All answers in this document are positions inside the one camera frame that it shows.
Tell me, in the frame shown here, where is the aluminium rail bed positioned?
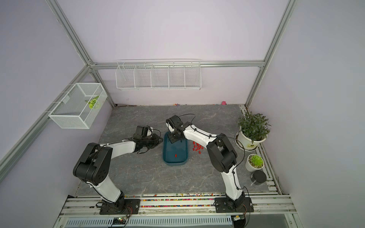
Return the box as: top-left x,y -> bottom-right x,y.
54,189 -> 303,228

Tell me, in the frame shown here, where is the green circuit board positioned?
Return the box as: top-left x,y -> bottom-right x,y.
113,217 -> 128,225

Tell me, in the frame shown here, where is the small green plant pot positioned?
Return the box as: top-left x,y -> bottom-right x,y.
245,154 -> 264,173

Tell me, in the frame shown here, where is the black cylinder cup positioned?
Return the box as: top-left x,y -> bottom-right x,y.
251,170 -> 267,185

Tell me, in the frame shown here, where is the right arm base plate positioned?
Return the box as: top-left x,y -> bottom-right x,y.
213,197 -> 254,214

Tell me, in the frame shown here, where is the white ventilation grille strip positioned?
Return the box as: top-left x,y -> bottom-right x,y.
62,215 -> 233,228

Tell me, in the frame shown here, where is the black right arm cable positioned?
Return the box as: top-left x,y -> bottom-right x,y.
178,113 -> 252,206

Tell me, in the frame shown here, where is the green potted plant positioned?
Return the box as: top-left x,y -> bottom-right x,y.
238,111 -> 271,142

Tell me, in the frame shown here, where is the white wire wall shelf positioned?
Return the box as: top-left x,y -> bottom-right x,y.
115,59 -> 202,90

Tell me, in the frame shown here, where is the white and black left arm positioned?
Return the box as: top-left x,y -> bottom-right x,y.
73,134 -> 163,206

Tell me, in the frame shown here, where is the green item in basket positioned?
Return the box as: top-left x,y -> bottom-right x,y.
85,96 -> 100,110

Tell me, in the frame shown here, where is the white mesh wall basket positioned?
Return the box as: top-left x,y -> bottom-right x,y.
48,83 -> 107,129

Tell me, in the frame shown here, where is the teal plastic storage box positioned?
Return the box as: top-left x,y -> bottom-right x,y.
163,132 -> 189,166

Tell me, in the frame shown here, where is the white plant pot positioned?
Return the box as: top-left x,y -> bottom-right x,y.
235,131 -> 267,151

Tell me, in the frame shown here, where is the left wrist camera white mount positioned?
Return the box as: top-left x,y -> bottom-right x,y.
133,125 -> 153,140

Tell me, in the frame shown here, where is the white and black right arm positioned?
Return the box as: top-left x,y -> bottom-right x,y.
166,121 -> 246,209

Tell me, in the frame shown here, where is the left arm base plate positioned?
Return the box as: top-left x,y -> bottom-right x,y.
96,198 -> 141,215

